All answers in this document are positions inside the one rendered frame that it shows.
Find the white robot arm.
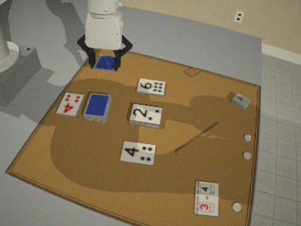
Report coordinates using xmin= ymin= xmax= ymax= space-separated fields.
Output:
xmin=0 ymin=0 xmax=123 ymax=73

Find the grey round disc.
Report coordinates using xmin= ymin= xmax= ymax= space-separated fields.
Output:
xmin=244 ymin=152 xmax=251 ymax=160
xmin=244 ymin=134 xmax=251 ymax=141
xmin=232 ymin=203 xmax=241 ymax=212

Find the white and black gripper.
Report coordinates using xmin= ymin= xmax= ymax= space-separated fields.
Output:
xmin=77 ymin=11 xmax=133 ymax=71

